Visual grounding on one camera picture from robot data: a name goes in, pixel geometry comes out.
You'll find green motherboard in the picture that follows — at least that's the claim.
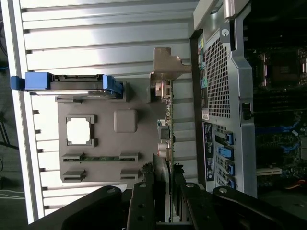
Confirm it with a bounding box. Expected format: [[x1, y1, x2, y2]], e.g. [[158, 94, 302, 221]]
[[247, 45, 307, 192]]

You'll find silver CPU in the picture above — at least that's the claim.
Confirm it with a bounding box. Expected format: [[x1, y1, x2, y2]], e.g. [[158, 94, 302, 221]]
[[66, 119, 93, 146]]

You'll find green RAM stick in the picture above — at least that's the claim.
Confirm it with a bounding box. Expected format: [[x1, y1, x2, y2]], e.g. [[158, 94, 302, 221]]
[[62, 156, 139, 161]]

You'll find hard disk with blue carrier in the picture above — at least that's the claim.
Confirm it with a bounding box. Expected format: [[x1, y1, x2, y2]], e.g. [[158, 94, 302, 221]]
[[11, 71, 127, 100]]

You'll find CPU socket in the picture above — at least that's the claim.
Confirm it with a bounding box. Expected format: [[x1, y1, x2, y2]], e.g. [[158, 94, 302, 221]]
[[266, 49, 307, 88]]

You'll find grey parts rack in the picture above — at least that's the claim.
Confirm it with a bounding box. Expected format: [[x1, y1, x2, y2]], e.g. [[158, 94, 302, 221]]
[[55, 80, 179, 190]]

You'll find open PC case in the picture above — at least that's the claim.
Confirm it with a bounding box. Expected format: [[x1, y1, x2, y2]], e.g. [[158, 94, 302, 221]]
[[189, 0, 307, 199]]

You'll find blue expansion slot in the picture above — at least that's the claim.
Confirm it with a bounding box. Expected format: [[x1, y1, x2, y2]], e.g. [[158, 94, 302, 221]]
[[254, 119, 300, 135]]

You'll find metal socket cover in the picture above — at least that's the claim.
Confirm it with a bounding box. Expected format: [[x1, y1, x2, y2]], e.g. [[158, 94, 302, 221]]
[[254, 53, 269, 87]]

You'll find white expansion slot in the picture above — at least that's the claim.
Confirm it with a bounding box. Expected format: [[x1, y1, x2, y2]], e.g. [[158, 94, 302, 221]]
[[256, 167, 282, 176]]

